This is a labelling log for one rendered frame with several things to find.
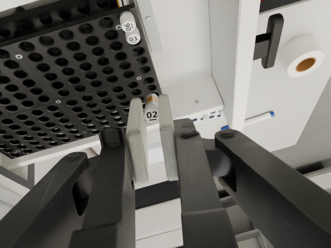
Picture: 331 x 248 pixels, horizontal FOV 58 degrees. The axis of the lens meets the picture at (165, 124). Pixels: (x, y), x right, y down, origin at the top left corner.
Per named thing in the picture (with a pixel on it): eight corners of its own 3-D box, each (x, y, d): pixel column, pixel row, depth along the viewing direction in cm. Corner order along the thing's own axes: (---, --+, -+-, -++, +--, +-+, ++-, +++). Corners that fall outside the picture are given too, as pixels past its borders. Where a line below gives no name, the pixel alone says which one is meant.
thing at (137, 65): (133, 2, 25) (134, 7, 25) (167, 110, 40) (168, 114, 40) (112, 9, 25) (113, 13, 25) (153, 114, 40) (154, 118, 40)
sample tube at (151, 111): (160, 105, 26) (161, 123, 21) (146, 107, 26) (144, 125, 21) (158, 91, 25) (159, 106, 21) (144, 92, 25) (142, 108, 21)
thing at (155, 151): (160, 141, 76) (162, 147, 76) (164, 155, 84) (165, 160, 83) (112, 153, 76) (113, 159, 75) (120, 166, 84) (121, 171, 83)
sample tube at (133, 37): (132, 10, 29) (141, 43, 27) (120, 13, 29) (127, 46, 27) (130, -1, 28) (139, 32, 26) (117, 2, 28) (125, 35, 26)
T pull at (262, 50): (280, 9, 29) (286, 18, 28) (269, 60, 35) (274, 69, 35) (244, 19, 29) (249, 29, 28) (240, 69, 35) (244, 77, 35)
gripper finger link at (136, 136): (149, 185, 16) (135, 187, 16) (147, 136, 22) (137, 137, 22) (140, 132, 15) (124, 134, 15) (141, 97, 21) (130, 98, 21)
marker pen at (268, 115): (272, 109, 75) (275, 114, 75) (272, 112, 77) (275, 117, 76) (220, 127, 77) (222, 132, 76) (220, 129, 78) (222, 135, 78)
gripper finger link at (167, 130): (159, 129, 15) (174, 127, 15) (157, 94, 21) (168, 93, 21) (167, 182, 16) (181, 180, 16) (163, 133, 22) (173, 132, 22)
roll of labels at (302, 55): (278, 67, 61) (286, 82, 59) (277, 45, 55) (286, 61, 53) (313, 53, 59) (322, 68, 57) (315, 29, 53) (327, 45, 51)
